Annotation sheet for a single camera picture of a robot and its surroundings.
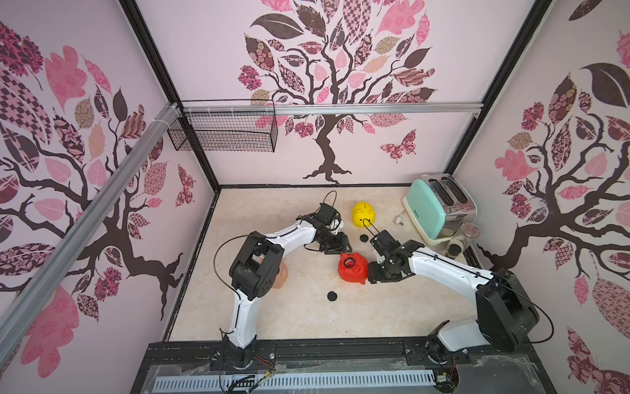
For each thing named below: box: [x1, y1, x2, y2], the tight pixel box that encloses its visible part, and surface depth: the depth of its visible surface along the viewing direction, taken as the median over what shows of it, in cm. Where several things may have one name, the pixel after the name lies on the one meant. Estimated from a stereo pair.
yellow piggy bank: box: [351, 201, 376, 229], surface depth 102 cm
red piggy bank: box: [337, 252, 369, 285], surface depth 85 cm
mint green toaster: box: [401, 173, 478, 246], surface depth 97 cm
